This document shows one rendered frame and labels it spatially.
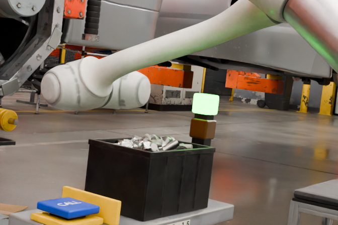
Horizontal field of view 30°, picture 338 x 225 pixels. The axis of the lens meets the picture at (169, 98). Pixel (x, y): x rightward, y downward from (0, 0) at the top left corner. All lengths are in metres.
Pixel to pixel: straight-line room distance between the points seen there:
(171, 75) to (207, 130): 4.42
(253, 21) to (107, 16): 0.86
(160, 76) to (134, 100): 4.19
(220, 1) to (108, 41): 1.88
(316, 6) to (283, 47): 2.80
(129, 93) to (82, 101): 0.14
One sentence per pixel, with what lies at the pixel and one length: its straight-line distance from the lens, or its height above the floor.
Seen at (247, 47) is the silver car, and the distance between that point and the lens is 3.90.
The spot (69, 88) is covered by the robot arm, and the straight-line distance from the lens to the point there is 1.42.
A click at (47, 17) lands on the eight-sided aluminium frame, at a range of 1.86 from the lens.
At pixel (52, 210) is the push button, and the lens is 0.98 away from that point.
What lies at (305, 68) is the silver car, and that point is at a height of 0.78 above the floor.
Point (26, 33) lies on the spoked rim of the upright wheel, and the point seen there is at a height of 0.75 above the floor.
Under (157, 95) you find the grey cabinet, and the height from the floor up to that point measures 0.23.
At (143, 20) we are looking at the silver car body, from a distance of 2.29.
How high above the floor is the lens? 0.71
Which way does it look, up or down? 3 degrees down
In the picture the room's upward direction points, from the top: 6 degrees clockwise
